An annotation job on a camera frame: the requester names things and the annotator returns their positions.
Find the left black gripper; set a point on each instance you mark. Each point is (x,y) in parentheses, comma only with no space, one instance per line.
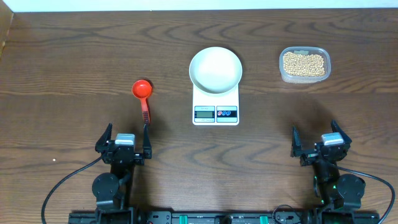
(147,150)

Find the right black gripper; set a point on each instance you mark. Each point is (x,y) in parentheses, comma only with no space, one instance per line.
(296,149)

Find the red plastic measuring scoop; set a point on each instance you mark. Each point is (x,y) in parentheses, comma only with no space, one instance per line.
(142,89)

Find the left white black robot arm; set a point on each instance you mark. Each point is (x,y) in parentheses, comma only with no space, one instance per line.
(112,189)

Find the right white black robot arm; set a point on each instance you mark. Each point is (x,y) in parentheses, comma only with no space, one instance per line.
(340,194)

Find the white digital kitchen scale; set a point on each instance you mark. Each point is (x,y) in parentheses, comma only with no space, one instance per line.
(215,109)

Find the white round bowl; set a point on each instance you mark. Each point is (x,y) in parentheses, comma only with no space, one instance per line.
(215,70)

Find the soybeans in container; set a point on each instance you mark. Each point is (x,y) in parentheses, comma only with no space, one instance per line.
(303,65)

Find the clear plastic bean container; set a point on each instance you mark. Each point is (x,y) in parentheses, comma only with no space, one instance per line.
(305,51)

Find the left gripper grey camera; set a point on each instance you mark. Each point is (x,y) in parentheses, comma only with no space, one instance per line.
(125,139)

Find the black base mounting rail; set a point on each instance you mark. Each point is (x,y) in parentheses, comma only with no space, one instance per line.
(185,218)

